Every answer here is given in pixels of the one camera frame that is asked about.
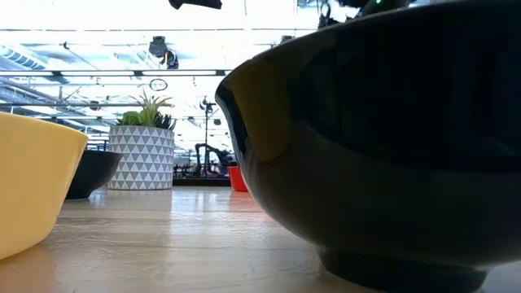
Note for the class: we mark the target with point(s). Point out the red mini bowl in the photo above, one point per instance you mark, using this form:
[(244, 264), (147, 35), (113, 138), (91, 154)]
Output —
[(236, 179)]

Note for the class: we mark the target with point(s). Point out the floral patterned black bowl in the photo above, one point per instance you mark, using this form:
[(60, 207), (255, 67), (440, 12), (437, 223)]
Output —
[(91, 175), (386, 163)]

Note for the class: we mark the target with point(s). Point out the yellow mini bowl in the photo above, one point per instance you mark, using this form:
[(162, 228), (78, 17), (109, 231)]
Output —
[(32, 183)]

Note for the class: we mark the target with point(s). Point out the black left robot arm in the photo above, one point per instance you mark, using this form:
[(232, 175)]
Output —
[(195, 3)]

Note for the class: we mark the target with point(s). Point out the black background robot arm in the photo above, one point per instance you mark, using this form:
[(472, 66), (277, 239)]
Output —
[(215, 156)]

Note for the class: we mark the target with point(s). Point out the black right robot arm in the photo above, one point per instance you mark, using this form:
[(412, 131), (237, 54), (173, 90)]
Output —
[(386, 5)]

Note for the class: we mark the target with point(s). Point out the black light stand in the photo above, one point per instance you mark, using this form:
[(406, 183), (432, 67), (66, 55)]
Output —
[(207, 122)]

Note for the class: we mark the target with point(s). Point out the green succulent plant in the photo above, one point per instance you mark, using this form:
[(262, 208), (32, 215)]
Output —
[(146, 114)]

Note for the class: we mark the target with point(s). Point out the white triangle-patterned plant pot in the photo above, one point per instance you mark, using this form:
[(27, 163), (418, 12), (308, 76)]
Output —
[(140, 158)]

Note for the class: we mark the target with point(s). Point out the black ceiling-mounted device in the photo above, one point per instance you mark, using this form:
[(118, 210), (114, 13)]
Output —
[(160, 49)]

